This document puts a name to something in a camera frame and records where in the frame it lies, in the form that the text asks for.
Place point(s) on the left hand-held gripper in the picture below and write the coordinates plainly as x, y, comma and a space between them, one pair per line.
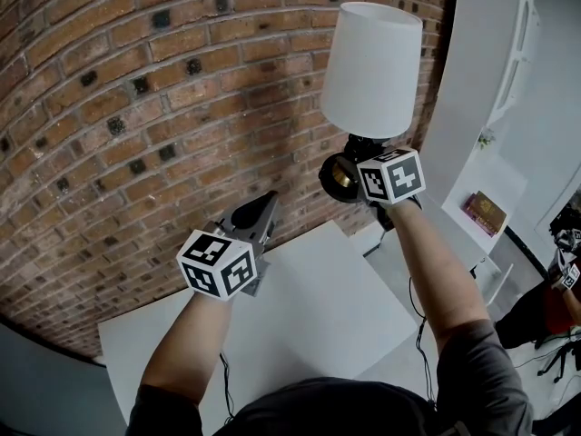
217, 266

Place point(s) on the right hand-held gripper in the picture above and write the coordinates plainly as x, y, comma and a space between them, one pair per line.
393, 175

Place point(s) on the white shade table lamp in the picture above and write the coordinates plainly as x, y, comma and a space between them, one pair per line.
372, 71

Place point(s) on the person's left forearm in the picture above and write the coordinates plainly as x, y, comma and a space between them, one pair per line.
195, 339

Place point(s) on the person's right forearm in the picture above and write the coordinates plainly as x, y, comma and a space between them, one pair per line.
431, 270

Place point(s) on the small flower decoration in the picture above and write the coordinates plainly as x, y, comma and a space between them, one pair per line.
485, 138

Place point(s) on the white shelf unit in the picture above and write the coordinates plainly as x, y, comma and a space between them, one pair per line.
481, 107

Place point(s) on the purple and brown book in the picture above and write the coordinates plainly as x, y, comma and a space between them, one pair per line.
485, 212

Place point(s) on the black tripod stand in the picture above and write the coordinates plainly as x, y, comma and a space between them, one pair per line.
557, 361

